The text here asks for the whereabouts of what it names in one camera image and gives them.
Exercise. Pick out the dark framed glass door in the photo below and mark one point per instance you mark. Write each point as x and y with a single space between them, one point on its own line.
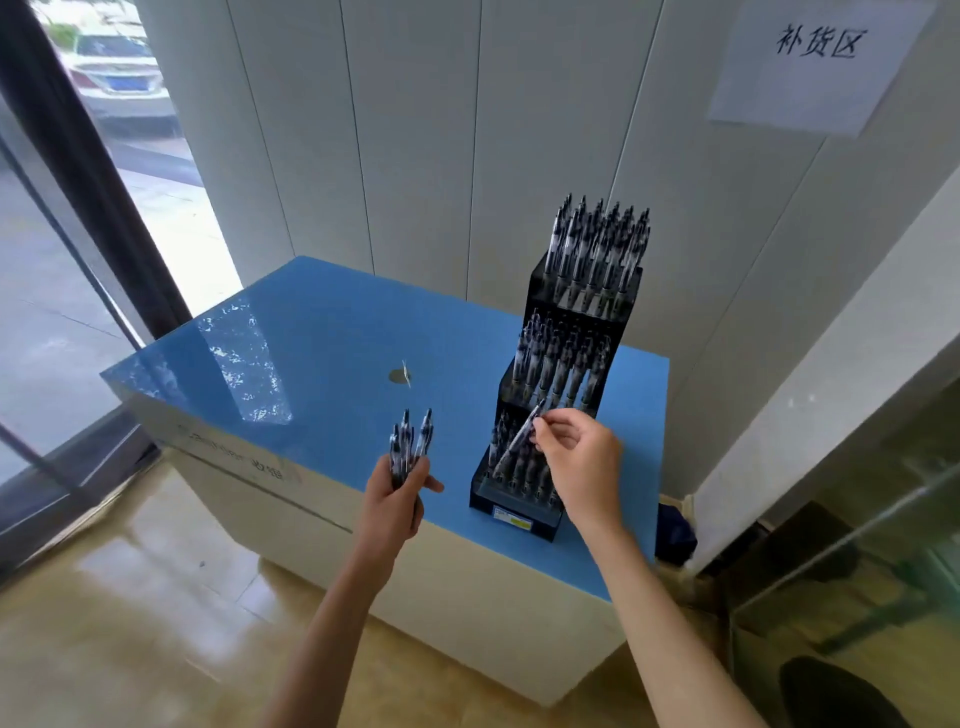
82 150

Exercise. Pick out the person's right forearm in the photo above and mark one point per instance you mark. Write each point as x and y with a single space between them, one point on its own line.
667 637

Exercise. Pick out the dark blue bag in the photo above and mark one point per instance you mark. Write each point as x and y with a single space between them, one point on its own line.
675 536

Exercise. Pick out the person's left hand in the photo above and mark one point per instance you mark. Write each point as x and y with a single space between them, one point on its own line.
390 525

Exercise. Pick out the black round object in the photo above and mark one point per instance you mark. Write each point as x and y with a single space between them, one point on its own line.
840 697

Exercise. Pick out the person's right hand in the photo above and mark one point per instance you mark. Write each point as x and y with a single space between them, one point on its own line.
589 472

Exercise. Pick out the green plastic basket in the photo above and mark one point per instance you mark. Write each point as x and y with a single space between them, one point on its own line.
946 577

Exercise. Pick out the black tiered pen display stand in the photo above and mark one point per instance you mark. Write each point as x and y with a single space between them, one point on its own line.
540 529

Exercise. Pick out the white parked car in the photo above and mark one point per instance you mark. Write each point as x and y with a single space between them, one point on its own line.
120 82

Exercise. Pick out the small round brown disc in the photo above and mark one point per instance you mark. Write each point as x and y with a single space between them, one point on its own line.
397 376

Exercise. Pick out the blue table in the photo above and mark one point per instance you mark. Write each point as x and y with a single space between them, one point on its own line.
337 337

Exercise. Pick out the white paper sign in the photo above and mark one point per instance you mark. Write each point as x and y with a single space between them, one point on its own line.
817 90

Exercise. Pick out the row of black pens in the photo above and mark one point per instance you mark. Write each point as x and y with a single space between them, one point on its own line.
525 476
555 367
592 255

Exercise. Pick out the steel framed glass partition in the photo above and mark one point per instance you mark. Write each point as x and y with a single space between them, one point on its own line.
862 615

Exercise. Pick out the person's left forearm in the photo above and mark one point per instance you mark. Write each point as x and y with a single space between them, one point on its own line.
322 652

